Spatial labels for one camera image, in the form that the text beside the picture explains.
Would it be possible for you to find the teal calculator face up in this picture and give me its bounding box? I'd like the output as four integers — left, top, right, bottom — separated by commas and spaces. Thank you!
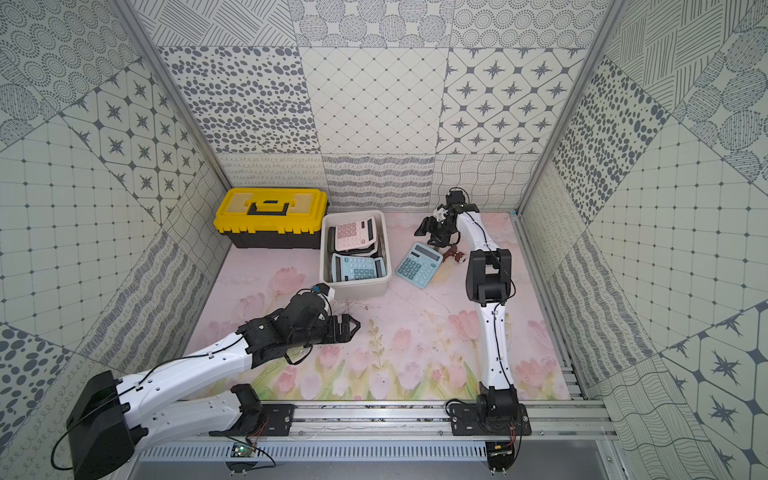
395, 242, 444, 289

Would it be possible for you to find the light blue calculator back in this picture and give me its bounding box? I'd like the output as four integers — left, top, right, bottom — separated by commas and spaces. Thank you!
331, 253, 386, 282

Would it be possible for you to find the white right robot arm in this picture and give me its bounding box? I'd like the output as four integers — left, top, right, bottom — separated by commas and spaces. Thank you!
415, 187, 524, 436

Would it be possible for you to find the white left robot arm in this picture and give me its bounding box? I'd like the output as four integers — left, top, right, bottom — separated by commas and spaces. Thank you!
63, 284, 361, 479

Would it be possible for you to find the white plastic storage box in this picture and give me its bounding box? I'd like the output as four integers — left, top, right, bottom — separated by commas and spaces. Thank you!
320, 210, 393, 301

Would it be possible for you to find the yellow and black toolbox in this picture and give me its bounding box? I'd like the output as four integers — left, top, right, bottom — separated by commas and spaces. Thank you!
214, 188, 329, 249

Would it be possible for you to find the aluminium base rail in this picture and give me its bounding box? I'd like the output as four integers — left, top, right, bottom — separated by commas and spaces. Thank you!
138, 401, 618, 464

